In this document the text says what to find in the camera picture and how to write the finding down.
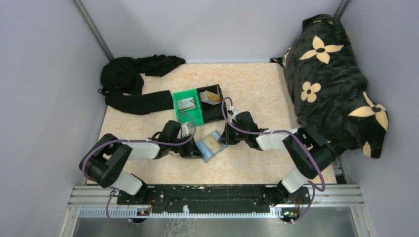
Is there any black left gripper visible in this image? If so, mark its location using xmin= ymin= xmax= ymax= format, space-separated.
xmin=169 ymin=133 xmax=204 ymax=159

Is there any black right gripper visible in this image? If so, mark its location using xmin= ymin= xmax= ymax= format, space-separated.
xmin=217 ymin=122 xmax=248 ymax=146

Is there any sage green card holder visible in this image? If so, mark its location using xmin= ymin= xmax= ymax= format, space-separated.
xmin=196 ymin=130 xmax=228 ymax=163

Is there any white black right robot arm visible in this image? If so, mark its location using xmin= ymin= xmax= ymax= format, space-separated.
xmin=219 ymin=109 xmax=338 ymax=204

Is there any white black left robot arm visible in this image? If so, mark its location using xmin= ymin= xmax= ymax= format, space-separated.
xmin=79 ymin=120 xmax=202 ymax=205

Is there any card stack in green bin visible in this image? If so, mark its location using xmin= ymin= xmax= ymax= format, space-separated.
xmin=176 ymin=97 xmax=197 ymax=112

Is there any gold credit card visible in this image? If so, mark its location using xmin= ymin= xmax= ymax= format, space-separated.
xmin=206 ymin=91 xmax=220 ymax=102

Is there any green plastic bin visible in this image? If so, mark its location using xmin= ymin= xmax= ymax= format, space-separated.
xmin=172 ymin=89 xmax=204 ymax=125

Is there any black plastic bin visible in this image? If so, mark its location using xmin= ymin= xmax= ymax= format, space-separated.
xmin=196 ymin=84 xmax=224 ymax=123

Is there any black cloth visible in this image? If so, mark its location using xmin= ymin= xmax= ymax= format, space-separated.
xmin=98 ymin=54 xmax=185 ymax=116

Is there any black floral blanket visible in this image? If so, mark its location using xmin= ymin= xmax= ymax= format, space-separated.
xmin=270 ymin=14 xmax=389 ymax=159

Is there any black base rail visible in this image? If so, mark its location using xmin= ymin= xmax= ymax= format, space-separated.
xmin=117 ymin=184 xmax=310 ymax=214

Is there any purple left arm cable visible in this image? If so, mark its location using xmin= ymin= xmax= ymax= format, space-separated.
xmin=81 ymin=112 xmax=197 ymax=227

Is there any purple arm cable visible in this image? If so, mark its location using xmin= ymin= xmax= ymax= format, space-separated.
xmin=81 ymin=112 xmax=197 ymax=227
xmin=221 ymin=96 xmax=326 ymax=224

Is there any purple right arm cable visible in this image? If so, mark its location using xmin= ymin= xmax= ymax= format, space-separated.
xmin=221 ymin=96 xmax=326 ymax=224

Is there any aluminium frame rail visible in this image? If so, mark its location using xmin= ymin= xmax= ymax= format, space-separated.
xmin=68 ymin=184 xmax=364 ymax=219

